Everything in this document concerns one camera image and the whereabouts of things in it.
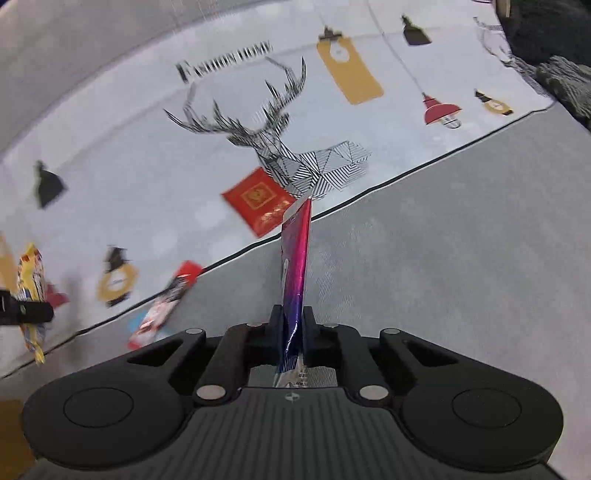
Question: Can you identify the small red packet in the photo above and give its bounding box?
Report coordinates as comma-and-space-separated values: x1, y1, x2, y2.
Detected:
46, 283, 70, 308

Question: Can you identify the purple snack packet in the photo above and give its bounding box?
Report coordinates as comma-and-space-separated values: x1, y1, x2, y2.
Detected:
272, 196, 315, 389

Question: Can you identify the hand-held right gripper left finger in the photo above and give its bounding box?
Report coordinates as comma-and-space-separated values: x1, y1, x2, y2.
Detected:
124, 305, 283, 405

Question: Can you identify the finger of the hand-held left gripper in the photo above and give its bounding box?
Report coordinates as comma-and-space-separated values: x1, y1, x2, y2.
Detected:
0, 290, 55, 326

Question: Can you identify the square red snack packet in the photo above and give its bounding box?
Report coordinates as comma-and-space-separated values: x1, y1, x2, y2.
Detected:
221, 167, 297, 239

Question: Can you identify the yellow snack packet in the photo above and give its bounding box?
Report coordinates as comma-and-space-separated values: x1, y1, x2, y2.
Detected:
16, 242, 50, 366

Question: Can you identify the dark fuzzy cloth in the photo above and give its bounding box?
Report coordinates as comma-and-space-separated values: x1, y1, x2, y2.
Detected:
501, 0, 591, 131

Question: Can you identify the long red snack packet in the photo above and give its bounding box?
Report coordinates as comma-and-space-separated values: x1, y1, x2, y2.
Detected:
127, 261, 204, 350

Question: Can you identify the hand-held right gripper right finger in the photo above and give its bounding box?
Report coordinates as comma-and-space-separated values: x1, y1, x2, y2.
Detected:
301, 306, 462, 403

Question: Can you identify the printed grey bed sheet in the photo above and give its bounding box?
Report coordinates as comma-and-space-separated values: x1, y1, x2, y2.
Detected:
0, 0, 591, 402

